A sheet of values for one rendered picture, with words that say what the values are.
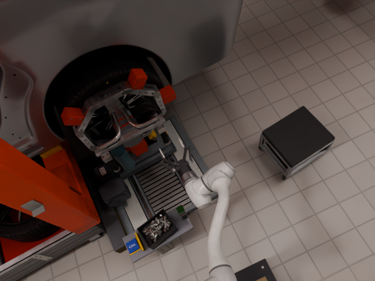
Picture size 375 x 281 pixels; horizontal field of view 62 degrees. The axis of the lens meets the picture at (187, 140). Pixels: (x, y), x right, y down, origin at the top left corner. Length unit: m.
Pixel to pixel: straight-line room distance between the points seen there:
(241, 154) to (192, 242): 0.83
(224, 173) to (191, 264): 1.05
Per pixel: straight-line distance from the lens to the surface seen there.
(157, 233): 1.98
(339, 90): 3.14
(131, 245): 2.08
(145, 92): 1.84
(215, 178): 1.59
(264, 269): 2.18
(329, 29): 3.60
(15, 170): 1.38
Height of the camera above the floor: 2.46
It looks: 63 degrees down
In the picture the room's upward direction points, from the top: 15 degrees counter-clockwise
